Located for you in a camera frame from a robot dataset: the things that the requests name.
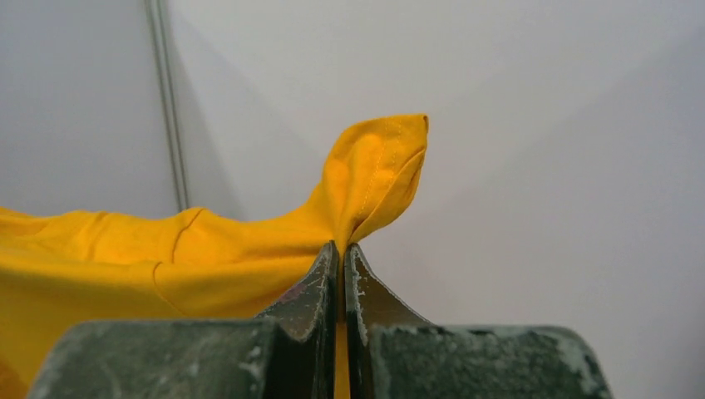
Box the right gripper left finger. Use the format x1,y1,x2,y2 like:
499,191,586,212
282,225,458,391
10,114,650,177
28,242,338,398

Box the yellow t shirt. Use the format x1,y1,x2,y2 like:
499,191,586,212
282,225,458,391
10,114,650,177
1,114,429,398

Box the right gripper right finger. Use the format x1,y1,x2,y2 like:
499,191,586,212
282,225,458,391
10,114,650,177
344,244,612,398

